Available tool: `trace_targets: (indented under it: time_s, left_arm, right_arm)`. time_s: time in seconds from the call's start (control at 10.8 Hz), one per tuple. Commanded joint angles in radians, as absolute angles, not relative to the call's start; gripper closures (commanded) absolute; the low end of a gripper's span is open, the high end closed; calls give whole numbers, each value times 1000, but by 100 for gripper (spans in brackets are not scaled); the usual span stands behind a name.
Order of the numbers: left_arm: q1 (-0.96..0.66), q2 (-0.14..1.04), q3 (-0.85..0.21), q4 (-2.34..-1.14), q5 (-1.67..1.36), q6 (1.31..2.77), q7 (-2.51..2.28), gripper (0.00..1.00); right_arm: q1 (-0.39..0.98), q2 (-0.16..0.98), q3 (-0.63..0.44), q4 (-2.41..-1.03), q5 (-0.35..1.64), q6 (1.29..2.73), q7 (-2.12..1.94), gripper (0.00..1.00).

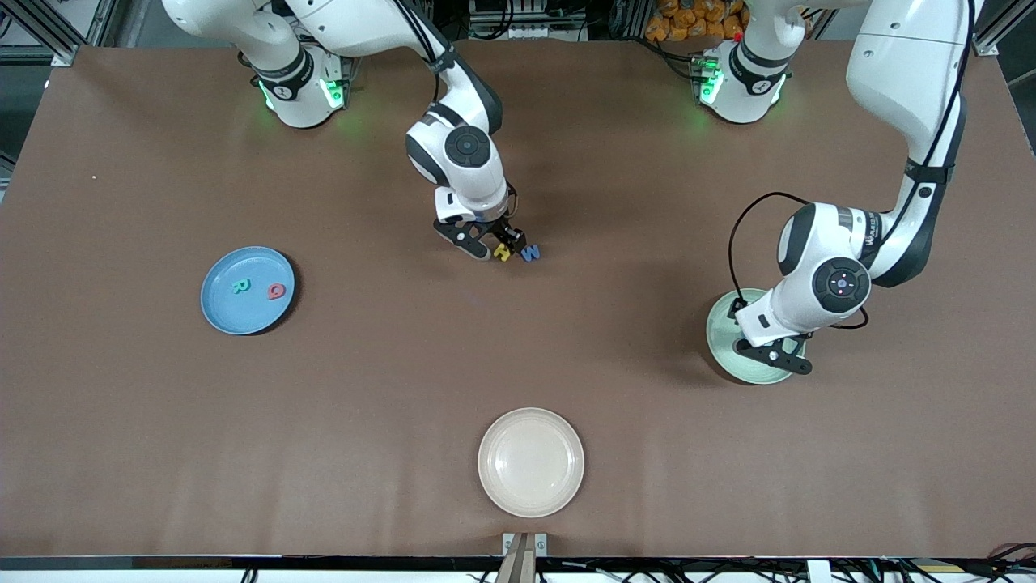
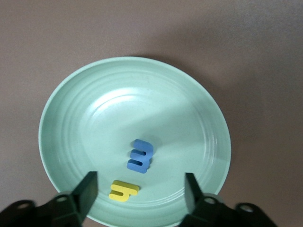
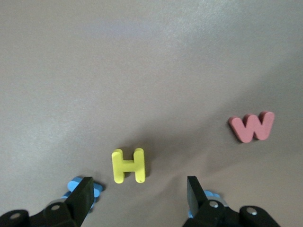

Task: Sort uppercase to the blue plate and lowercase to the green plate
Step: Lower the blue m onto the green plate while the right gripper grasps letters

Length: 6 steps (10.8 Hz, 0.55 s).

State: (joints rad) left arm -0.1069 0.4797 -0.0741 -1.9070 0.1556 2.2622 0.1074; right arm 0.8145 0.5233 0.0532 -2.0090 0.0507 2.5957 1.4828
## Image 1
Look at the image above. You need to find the black equipment rack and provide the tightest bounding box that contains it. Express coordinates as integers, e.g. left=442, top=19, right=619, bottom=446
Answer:
left=468, top=0, right=567, bottom=40

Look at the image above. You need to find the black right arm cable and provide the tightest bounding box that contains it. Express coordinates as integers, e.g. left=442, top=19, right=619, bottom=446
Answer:
left=395, top=0, right=519, bottom=232

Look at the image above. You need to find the beige plate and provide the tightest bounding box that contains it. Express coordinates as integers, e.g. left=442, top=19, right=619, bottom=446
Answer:
left=478, top=407, right=585, bottom=519

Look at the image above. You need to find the brown table cover sheet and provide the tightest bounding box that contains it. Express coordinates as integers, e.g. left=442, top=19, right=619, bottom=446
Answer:
left=0, top=39, right=1036, bottom=560

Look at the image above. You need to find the bag of orange items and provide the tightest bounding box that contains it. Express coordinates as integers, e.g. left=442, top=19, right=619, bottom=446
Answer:
left=645, top=0, right=749, bottom=43

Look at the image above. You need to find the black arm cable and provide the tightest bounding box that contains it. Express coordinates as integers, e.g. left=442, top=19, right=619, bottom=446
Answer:
left=728, top=0, right=972, bottom=329
left=395, top=0, right=519, bottom=232

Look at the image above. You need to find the red black cable bundle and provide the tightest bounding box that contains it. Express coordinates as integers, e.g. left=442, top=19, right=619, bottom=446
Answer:
left=963, top=543, right=1036, bottom=577

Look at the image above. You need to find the aluminium frame post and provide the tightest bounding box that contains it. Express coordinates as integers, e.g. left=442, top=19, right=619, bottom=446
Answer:
left=971, top=0, right=1036, bottom=57
left=0, top=0, right=102, bottom=67

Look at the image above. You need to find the blue plate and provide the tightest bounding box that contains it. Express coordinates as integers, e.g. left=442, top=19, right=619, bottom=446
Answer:
left=200, top=246, right=296, bottom=336

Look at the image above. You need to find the green plate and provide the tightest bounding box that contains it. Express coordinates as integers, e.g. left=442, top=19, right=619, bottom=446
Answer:
left=706, top=288, right=808, bottom=385

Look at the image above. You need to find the metal mount bracket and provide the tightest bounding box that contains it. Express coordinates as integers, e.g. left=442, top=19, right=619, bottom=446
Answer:
left=502, top=532, right=548, bottom=583

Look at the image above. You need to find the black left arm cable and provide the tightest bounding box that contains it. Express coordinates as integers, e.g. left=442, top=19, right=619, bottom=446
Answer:
left=728, top=0, right=972, bottom=329

